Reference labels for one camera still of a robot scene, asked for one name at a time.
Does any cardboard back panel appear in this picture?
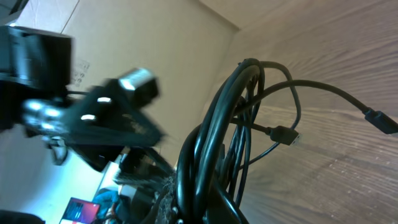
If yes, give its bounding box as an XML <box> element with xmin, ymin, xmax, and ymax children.
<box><xmin>0</xmin><ymin>0</ymin><xmax>240</xmax><ymax>224</ymax></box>

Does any short black USB cable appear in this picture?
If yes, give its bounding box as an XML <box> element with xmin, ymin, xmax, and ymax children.
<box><xmin>175</xmin><ymin>57</ymin><xmax>303</xmax><ymax>224</ymax></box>

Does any long black USB cable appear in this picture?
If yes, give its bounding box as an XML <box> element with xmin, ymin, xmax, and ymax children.
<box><xmin>217</xmin><ymin>60</ymin><xmax>398</xmax><ymax>200</ymax></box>

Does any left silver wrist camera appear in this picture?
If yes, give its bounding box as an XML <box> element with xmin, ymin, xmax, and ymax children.
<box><xmin>118</xmin><ymin>68</ymin><xmax>159</xmax><ymax>108</ymax></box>

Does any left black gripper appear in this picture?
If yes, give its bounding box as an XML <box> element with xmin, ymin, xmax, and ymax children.
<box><xmin>21</xmin><ymin>78</ymin><xmax>163</xmax><ymax>172</ymax></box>

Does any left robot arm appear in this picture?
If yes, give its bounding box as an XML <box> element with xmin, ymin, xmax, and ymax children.
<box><xmin>1</xmin><ymin>26</ymin><xmax>165</xmax><ymax>172</ymax></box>

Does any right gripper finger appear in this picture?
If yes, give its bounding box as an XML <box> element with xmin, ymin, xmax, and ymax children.
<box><xmin>149</xmin><ymin>177</ymin><xmax>179</xmax><ymax>224</ymax></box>

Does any red and blue background clutter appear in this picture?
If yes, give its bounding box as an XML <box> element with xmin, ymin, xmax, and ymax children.
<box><xmin>59</xmin><ymin>190</ymin><xmax>140</xmax><ymax>224</ymax></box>

